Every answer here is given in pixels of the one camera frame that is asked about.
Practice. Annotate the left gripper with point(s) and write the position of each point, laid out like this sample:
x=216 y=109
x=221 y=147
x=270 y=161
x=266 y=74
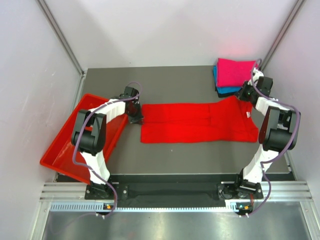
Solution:
x=137 y=119

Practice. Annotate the red t-shirt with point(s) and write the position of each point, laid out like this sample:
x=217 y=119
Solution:
x=226 y=120

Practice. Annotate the aluminium frame post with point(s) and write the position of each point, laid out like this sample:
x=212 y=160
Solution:
x=293 y=13
x=60 y=35

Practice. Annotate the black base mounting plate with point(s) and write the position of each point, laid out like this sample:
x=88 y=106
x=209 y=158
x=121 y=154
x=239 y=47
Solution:
x=210 y=186

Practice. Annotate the blue folded t-shirt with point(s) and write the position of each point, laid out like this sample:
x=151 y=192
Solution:
x=223 y=90

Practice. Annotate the red plastic bin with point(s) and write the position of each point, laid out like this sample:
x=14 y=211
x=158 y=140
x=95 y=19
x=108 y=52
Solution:
x=58 y=156

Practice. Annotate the black folded t-shirt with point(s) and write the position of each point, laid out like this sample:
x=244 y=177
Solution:
x=224 y=95

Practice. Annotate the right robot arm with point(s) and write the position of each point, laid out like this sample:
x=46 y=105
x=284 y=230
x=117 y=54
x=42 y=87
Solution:
x=277 y=135

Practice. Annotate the aluminium front rail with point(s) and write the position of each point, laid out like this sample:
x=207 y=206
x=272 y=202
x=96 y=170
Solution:
x=70 y=197

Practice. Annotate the pink folded t-shirt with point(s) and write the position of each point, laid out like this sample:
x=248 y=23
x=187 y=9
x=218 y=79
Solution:
x=232 y=73

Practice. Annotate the left aluminium frame post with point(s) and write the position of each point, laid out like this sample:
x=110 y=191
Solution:
x=60 y=35

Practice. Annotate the right aluminium frame post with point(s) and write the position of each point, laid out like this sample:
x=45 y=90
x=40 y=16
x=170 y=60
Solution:
x=293 y=13

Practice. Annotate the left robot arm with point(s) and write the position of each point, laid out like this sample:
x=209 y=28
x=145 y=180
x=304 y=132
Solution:
x=89 y=138

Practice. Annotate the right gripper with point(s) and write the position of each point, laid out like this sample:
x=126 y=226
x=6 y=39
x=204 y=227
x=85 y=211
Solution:
x=245 y=85

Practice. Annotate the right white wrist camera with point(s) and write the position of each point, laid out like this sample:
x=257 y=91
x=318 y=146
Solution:
x=255 y=75

